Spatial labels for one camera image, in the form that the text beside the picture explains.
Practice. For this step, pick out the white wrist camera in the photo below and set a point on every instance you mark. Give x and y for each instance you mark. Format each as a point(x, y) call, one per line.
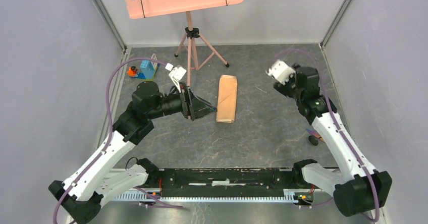
point(281, 72)
point(176, 73)

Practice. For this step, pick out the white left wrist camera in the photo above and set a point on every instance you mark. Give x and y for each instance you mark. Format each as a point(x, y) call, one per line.
point(176, 73)

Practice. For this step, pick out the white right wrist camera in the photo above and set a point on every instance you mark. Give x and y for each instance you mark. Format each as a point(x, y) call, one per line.
point(281, 72)

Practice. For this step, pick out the colourful toy brick house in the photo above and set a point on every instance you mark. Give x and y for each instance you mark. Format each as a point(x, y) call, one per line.
point(148, 69)

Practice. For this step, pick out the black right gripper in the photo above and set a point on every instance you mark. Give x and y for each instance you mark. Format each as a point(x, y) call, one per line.
point(284, 89)

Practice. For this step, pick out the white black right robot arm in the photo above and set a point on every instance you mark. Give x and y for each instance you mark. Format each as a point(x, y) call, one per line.
point(358, 187)

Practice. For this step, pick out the black handled utensil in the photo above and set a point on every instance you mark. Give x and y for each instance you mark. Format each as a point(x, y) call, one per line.
point(313, 140)

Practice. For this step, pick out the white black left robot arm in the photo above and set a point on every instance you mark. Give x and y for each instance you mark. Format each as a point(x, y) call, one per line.
point(83, 194)

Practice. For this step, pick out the iridescent rainbow utensil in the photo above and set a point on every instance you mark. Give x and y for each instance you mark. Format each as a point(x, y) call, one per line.
point(314, 133)

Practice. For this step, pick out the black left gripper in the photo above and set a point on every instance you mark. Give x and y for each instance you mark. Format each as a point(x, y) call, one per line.
point(194, 107)

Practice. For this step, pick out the grey slotted cable duct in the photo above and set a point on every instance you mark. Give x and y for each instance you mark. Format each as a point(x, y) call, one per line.
point(135, 195)

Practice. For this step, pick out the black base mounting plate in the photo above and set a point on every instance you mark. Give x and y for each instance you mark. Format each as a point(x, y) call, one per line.
point(225, 182)

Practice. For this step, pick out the orange toy figure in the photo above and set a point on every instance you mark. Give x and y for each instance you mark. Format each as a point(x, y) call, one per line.
point(132, 72)

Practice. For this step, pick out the peach satin napkin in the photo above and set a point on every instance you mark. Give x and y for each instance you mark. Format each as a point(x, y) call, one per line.
point(227, 99)

